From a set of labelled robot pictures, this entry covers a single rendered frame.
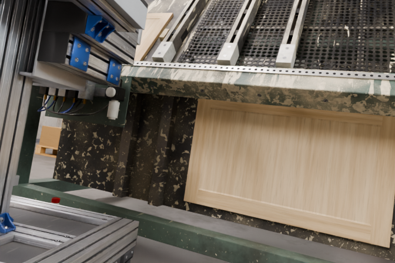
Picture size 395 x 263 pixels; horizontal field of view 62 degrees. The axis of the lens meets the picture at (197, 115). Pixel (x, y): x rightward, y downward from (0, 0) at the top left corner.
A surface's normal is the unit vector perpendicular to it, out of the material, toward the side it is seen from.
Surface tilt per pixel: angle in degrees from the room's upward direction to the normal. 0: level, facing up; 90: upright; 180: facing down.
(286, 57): 54
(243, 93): 144
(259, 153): 90
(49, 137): 90
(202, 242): 90
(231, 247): 90
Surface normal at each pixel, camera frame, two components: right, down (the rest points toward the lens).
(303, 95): -0.33, 0.73
